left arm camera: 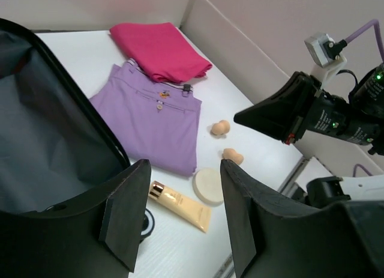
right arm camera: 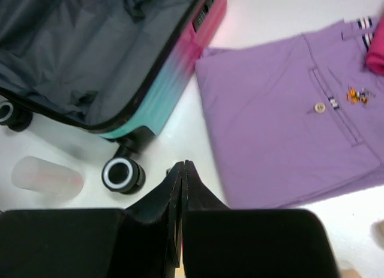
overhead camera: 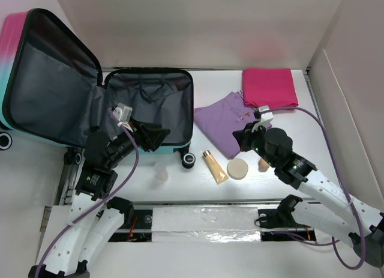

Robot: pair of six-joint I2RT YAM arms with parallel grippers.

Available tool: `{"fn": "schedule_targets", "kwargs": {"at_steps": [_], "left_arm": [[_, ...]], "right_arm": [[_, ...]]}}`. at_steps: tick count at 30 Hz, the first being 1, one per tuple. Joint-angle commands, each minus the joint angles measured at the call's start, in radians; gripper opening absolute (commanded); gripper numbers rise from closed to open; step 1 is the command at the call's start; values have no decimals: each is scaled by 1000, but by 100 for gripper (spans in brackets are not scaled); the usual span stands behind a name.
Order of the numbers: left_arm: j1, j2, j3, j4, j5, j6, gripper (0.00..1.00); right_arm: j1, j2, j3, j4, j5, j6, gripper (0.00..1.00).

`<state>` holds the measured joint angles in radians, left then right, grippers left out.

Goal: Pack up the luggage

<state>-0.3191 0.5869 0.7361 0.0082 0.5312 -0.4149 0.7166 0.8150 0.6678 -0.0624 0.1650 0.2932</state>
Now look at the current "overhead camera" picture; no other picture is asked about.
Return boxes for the purple shirt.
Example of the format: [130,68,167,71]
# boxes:
[194,91,255,160]

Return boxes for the beige makeup sponge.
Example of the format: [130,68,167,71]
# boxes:
[258,159,269,172]

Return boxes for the round beige powder puff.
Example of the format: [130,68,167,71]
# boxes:
[227,158,248,180]

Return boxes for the beige cosmetic tube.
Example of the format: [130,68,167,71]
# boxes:
[203,150,229,184]

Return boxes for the pink cloth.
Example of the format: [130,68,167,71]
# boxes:
[242,68,299,109]

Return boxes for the pink and teal suitcase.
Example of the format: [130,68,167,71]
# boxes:
[1,8,196,169]

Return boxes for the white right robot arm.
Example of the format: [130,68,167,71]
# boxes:
[233,123,383,268]

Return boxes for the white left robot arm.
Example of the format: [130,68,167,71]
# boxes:
[28,119,170,277]

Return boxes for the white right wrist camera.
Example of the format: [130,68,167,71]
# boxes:
[253,106,274,130]

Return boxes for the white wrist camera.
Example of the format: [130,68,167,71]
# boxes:
[253,106,274,130]
[112,103,133,127]

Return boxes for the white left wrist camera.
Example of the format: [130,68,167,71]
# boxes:
[112,103,133,127]

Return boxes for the metal base rail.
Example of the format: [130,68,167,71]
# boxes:
[110,205,316,243]

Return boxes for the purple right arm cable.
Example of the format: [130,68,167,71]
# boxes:
[263,106,366,270]

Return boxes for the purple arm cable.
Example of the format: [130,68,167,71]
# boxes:
[35,108,140,278]
[263,106,366,270]

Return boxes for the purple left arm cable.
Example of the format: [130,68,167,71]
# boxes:
[35,108,140,278]

